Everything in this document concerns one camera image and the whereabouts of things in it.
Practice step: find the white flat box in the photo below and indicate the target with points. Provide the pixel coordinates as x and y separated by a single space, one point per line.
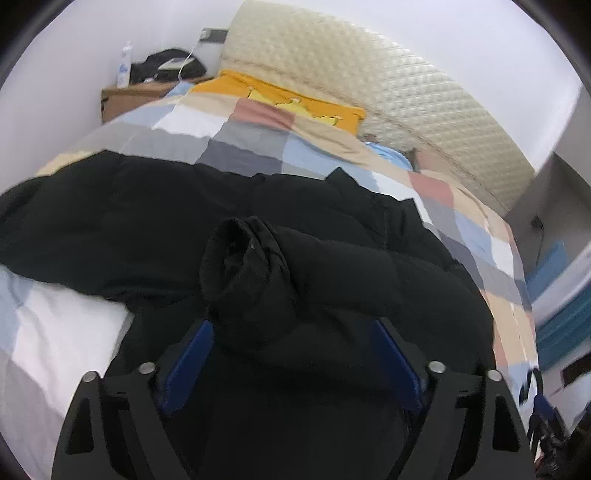
171 64

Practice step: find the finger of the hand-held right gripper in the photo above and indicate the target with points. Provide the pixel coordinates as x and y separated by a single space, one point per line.
544 407

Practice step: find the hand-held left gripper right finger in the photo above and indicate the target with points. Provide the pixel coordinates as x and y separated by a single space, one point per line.
397 364

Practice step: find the white plastic bottle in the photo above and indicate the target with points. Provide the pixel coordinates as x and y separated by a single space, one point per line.
123 69

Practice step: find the black bag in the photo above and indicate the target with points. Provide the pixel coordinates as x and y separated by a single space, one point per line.
147 67

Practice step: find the black puffer jacket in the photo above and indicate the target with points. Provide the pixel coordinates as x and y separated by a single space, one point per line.
277 230

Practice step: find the light blue pillow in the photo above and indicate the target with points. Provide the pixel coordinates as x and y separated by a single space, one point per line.
390 154

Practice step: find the dark wall socket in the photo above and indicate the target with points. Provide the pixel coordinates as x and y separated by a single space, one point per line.
214 36

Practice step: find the checkered patchwork quilt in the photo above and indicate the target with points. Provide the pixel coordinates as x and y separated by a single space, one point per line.
249 147

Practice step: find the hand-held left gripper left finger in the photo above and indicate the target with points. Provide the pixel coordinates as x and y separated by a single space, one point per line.
189 364

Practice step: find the cream quilted headboard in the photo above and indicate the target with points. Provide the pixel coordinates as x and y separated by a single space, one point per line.
369 78

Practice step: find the wooden nightstand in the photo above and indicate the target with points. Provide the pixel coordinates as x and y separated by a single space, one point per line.
124 99

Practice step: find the blue curtain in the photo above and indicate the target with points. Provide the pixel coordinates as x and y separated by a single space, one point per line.
563 332

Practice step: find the yellow crown pillow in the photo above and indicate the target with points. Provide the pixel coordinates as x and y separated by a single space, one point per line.
277 94

